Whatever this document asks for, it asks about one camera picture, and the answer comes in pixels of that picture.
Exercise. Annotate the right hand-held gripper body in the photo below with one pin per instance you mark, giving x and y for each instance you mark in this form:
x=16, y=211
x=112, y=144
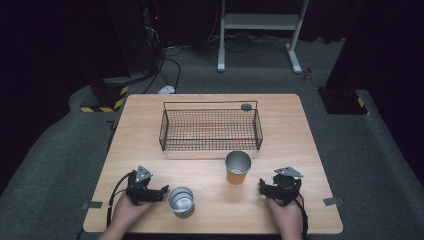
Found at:
x=287, y=186

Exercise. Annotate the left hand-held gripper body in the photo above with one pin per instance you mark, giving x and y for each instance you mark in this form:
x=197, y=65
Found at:
x=139, y=186

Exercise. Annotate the silver metal cup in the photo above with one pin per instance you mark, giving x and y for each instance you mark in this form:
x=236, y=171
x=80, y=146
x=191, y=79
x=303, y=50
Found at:
x=181, y=201

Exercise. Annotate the orange metal cup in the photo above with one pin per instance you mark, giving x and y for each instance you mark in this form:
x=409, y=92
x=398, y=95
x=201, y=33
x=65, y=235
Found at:
x=237, y=168

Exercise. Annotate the person's left hand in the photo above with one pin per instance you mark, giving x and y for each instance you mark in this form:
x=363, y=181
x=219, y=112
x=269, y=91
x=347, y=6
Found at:
x=129, y=210

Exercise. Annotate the person's right hand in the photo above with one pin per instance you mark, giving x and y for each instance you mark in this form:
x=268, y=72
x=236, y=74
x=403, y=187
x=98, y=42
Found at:
x=284, y=213

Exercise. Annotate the grey tape piece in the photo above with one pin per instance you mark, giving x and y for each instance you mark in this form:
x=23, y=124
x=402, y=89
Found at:
x=333, y=201
x=93, y=205

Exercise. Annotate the dark round table grommet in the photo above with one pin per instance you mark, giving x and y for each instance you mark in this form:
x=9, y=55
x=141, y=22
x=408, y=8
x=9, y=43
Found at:
x=246, y=107

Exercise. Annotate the black yellow striped base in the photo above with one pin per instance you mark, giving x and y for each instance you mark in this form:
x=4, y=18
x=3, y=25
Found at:
x=106, y=100
x=343, y=101

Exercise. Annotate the white power adapter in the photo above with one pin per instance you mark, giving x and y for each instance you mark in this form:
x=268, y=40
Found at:
x=166, y=89

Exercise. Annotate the small red object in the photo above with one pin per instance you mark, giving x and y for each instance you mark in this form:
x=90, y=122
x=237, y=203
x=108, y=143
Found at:
x=308, y=74

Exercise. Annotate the dark equipment rack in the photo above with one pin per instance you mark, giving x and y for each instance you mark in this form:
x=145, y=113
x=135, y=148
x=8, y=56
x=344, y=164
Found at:
x=146, y=33

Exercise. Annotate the white metal stand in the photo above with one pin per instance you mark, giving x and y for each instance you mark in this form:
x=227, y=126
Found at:
x=260, y=23

